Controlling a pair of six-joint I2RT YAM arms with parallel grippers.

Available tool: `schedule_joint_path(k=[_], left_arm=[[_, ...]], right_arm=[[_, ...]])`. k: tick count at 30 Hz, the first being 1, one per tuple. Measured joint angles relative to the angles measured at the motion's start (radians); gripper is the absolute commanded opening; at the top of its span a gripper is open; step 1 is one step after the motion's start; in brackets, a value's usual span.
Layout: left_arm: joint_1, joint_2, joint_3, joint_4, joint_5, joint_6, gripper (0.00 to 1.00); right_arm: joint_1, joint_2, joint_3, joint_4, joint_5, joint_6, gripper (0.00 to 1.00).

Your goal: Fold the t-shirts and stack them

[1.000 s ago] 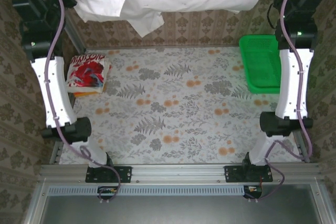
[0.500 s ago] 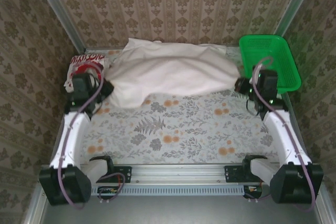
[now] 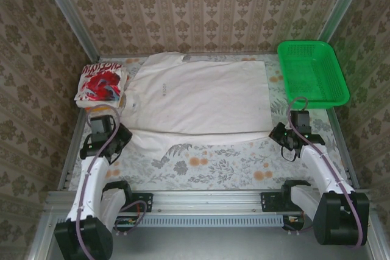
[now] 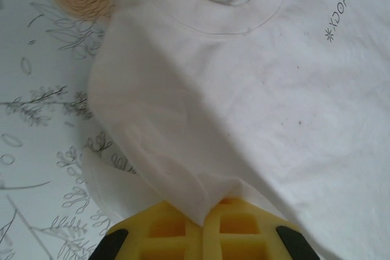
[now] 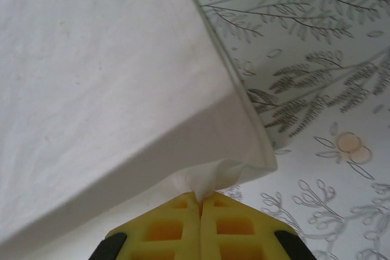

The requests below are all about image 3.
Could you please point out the green plastic basket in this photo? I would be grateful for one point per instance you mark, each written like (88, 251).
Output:
(314, 74)

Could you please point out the plain white t-shirt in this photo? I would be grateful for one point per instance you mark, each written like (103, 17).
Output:
(198, 98)

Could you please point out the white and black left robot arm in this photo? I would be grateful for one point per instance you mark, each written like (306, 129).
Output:
(91, 187)

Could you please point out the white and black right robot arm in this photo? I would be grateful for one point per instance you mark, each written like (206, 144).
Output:
(323, 168)

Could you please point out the folded orange t-shirt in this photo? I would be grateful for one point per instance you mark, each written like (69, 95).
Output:
(88, 109)

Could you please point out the folded red print t-shirt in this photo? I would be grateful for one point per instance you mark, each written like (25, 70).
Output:
(100, 85)

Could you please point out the floral tablecloth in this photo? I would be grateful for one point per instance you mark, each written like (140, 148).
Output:
(213, 165)

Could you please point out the grey metal front panel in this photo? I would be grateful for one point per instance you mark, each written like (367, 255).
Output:
(198, 244)

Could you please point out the aluminium front rail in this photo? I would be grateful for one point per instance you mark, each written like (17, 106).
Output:
(207, 200)

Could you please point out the aluminium corner post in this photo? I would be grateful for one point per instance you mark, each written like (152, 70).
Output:
(70, 16)
(338, 10)

